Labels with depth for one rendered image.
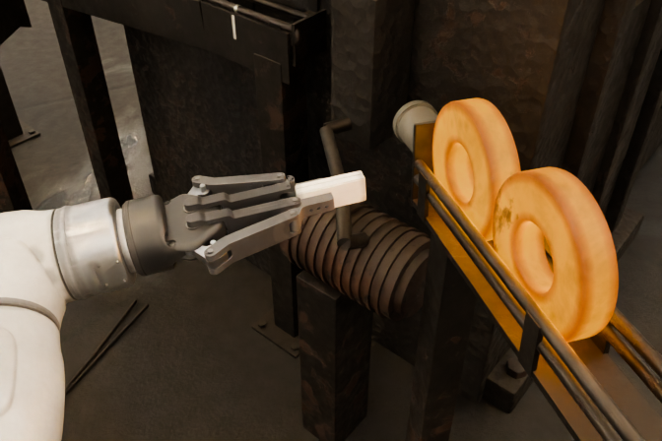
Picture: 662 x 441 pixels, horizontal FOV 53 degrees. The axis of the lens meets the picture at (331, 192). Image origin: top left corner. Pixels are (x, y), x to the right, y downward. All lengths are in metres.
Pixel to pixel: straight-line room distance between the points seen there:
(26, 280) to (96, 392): 0.84
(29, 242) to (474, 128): 0.43
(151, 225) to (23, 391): 0.18
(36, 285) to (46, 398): 0.11
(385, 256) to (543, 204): 0.35
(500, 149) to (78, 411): 1.03
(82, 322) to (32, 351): 1.00
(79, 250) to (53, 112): 1.72
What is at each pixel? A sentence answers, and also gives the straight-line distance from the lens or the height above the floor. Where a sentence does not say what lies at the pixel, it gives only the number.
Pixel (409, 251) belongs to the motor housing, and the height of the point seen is 0.53.
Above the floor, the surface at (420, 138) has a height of 0.70.
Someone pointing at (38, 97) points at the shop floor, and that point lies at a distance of 2.45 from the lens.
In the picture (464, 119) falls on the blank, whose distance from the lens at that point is 0.70.
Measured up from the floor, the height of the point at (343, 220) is 0.56.
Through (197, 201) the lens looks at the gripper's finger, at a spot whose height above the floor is 0.72.
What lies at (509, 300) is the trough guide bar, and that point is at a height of 0.68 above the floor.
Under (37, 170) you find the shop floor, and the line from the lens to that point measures 2.08.
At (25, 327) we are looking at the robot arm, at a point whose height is 0.71.
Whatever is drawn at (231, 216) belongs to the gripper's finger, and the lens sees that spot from 0.65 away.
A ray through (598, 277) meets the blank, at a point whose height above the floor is 0.76.
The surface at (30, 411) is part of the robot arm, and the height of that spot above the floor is 0.70.
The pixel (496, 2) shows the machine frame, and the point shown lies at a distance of 0.91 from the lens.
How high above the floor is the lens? 1.13
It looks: 38 degrees down
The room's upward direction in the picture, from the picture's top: straight up
